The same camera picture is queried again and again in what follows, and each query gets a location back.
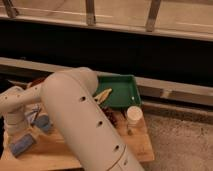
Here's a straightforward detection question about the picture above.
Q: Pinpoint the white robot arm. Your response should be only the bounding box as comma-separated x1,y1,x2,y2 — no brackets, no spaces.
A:
0,67,145,171

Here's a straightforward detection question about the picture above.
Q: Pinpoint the red bowl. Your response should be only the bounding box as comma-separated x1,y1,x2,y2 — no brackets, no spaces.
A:
30,77,46,87

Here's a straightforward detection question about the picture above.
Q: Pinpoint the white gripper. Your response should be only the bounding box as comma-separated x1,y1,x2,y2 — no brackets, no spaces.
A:
4,113,29,135

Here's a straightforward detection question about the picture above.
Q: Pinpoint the banana peel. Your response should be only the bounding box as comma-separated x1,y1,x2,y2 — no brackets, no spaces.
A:
94,88,112,103

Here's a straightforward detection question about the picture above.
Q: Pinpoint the blue sponge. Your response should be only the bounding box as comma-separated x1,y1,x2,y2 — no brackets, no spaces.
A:
9,134,36,157

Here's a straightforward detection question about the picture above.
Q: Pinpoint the white plastic cup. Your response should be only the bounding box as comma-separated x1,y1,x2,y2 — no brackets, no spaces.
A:
126,106,143,125

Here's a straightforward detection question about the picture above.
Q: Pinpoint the grey crumpled cloth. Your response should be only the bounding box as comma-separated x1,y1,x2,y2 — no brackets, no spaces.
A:
25,104,41,124

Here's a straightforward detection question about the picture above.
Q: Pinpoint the green plastic tray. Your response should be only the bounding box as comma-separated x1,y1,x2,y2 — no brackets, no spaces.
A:
96,75,141,109

